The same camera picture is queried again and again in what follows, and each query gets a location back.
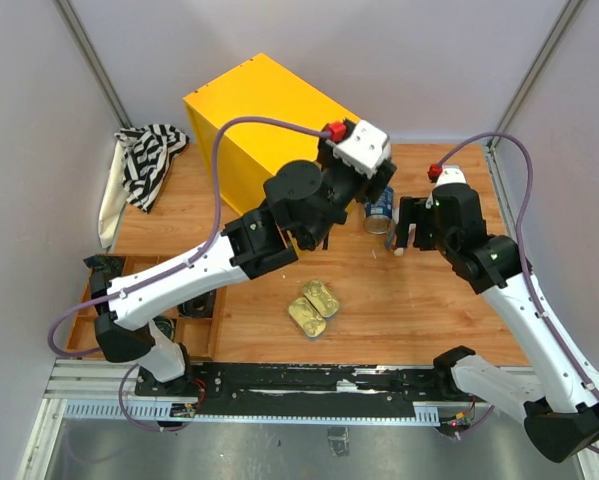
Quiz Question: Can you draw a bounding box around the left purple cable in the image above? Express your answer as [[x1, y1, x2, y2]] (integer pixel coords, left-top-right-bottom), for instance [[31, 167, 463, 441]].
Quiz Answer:
[[47, 116, 333, 434]]

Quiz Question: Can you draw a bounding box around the blue short can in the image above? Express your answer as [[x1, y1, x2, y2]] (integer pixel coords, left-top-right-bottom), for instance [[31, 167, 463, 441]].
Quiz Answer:
[[363, 186, 394, 235]]

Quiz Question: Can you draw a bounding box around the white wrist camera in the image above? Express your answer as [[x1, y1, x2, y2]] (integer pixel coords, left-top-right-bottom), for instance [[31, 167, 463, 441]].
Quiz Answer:
[[427, 164, 467, 189], [331, 120, 392, 179]]

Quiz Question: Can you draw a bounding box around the tall can orange label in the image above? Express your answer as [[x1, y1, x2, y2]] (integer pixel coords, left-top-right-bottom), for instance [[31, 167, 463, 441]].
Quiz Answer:
[[384, 223, 416, 257]]

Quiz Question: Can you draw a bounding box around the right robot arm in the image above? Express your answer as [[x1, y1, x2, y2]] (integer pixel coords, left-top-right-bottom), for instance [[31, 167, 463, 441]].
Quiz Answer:
[[397, 183, 599, 463]]

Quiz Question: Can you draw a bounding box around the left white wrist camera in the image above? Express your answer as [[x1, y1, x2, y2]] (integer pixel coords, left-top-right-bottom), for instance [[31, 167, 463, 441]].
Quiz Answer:
[[331, 120, 392, 179]]

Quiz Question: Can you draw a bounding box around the black coiled strap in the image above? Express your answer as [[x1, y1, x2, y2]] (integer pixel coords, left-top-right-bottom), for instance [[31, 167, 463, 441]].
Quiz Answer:
[[177, 292, 217, 319]]

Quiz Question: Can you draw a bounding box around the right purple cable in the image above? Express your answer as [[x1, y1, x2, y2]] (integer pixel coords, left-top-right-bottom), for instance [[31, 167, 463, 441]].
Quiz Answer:
[[436, 131, 599, 464]]

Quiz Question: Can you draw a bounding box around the striped black white cloth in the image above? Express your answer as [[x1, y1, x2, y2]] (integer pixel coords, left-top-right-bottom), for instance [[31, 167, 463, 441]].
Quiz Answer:
[[115, 124, 189, 214]]

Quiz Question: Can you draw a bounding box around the gold sardine tin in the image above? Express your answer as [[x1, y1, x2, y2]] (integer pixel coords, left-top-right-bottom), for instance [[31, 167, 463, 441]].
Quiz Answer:
[[302, 279, 340, 321], [288, 298, 327, 340]]

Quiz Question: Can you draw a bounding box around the cream canvas bag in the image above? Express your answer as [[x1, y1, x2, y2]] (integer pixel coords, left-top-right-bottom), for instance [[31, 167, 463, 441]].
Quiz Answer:
[[98, 142, 129, 249]]

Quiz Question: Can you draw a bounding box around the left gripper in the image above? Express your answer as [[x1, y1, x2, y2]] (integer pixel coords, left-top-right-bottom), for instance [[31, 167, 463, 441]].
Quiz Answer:
[[305, 125, 397, 248]]

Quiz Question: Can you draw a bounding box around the gold sardine tin lower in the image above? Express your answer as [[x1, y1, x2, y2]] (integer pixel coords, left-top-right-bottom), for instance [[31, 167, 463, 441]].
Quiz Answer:
[[288, 298, 327, 340]]

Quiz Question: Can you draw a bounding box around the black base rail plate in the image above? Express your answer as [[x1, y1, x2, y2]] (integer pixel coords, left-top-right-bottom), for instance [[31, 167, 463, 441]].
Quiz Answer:
[[134, 362, 471, 418]]

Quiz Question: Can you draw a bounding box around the purple cable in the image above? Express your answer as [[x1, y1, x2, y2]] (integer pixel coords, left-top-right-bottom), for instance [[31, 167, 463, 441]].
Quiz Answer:
[[47, 116, 333, 434], [436, 131, 599, 464]]

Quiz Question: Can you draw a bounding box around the dark patterned rolled cloth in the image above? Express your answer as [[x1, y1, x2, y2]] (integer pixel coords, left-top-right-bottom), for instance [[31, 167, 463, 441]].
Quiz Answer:
[[83, 254, 126, 278]]

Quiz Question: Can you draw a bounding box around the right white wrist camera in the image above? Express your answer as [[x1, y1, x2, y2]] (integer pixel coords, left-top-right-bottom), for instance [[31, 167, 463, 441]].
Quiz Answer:
[[427, 164, 467, 189]]

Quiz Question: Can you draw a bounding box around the gold sardine tin upper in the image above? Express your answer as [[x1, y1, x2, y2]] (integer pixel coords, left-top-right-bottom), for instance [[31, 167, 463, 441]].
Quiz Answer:
[[302, 279, 340, 321]]

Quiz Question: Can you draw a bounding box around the wooden compartment tray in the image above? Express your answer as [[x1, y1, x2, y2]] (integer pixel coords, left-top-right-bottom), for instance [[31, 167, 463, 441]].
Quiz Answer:
[[65, 255, 226, 361]]

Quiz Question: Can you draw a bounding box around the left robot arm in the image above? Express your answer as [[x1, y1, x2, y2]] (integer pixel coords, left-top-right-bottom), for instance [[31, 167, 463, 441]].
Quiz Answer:
[[90, 116, 396, 396]]

